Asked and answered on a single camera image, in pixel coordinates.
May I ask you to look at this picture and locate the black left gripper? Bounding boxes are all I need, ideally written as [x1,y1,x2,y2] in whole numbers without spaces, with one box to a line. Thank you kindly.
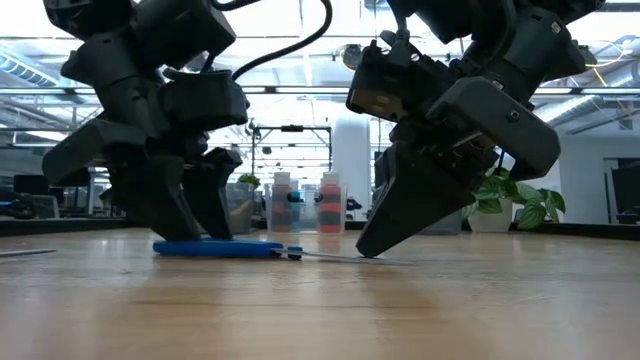
[42,34,244,242]

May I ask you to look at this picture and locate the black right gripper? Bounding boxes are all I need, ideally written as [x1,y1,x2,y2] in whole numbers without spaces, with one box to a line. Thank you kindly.
[355,29,562,259]

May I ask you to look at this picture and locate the blue handled scissors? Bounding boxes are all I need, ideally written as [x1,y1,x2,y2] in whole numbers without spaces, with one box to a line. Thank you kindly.
[152,238,401,265]

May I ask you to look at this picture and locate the red paint bottle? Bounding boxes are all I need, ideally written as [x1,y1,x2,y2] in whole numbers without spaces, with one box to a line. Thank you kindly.
[318,171,343,235]

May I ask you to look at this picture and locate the white small bottle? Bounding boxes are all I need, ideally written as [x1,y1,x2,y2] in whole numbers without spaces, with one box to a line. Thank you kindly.
[271,171,294,233]

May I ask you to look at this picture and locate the blue paint bottle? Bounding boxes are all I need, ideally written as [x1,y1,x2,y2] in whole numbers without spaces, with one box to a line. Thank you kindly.
[288,191,304,230]

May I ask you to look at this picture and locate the grey plastic bin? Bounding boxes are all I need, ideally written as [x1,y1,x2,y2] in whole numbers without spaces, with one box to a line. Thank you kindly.
[223,181,257,236]
[418,208,464,237]

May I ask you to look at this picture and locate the small background plant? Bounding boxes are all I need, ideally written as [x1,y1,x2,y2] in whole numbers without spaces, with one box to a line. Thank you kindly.
[236,172,262,191]

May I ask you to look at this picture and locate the clear plastic bin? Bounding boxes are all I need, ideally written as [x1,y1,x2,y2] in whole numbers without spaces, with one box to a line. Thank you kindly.
[263,181,350,235]

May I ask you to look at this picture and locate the green potted plant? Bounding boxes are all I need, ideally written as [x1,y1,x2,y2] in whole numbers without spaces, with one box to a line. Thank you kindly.
[460,166,568,233]

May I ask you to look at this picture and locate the black background screen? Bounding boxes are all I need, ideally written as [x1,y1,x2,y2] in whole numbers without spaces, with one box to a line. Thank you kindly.
[602,157,640,225]

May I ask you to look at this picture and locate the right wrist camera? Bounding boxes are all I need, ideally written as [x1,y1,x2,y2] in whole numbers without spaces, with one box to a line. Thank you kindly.
[345,42,404,122]

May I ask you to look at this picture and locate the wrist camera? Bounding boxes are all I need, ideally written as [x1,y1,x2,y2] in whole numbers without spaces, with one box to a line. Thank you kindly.
[345,42,404,122]
[158,68,251,132]

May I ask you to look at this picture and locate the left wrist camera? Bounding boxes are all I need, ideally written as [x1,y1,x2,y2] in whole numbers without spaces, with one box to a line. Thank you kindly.
[158,68,251,132]

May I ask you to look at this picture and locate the black background frame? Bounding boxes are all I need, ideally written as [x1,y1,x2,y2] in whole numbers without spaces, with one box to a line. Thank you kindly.
[249,124,334,176]

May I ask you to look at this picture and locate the black aluminium table frame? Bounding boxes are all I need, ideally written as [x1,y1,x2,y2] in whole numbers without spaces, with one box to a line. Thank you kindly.
[0,215,640,239]

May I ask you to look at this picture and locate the black ceiling cable reel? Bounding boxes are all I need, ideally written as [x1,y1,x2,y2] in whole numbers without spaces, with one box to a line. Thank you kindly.
[341,43,369,71]

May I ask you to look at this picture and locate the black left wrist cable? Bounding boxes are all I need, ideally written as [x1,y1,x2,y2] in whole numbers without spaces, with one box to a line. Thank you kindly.
[202,0,334,82]

